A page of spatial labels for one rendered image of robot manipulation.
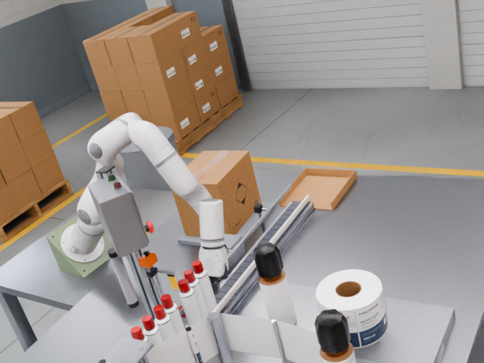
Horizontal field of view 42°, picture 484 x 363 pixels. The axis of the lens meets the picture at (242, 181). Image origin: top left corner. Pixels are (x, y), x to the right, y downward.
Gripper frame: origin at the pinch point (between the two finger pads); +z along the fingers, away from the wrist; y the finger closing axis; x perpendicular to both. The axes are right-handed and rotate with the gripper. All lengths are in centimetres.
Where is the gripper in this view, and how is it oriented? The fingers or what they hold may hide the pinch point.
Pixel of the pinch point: (214, 288)
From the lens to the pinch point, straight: 225.3
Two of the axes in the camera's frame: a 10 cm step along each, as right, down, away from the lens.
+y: 8.5, 0.5, -5.3
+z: 0.5, 9.9, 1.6
